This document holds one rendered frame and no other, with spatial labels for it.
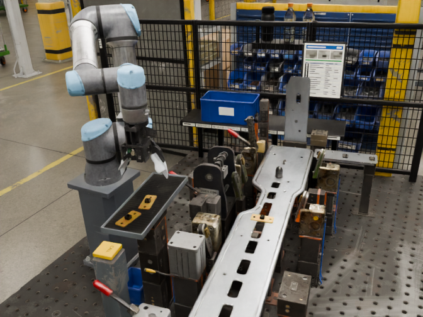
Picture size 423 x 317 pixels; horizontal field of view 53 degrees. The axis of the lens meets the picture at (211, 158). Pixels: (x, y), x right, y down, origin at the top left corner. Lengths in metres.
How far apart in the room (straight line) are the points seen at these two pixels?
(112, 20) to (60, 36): 7.44
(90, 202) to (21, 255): 1.70
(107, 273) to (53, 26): 7.94
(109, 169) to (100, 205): 0.15
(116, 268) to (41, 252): 2.12
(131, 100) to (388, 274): 1.24
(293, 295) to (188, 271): 0.32
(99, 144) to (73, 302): 0.62
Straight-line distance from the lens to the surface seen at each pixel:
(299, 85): 2.14
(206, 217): 1.47
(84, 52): 1.42
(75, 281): 1.90
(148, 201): 1.41
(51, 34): 9.05
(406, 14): 2.38
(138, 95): 1.22
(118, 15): 1.63
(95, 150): 1.64
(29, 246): 3.44
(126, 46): 1.64
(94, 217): 1.77
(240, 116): 2.34
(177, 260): 1.33
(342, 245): 2.02
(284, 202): 1.70
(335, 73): 2.39
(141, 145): 1.29
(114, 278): 1.26
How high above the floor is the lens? 1.90
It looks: 26 degrees down
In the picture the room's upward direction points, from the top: 2 degrees counter-clockwise
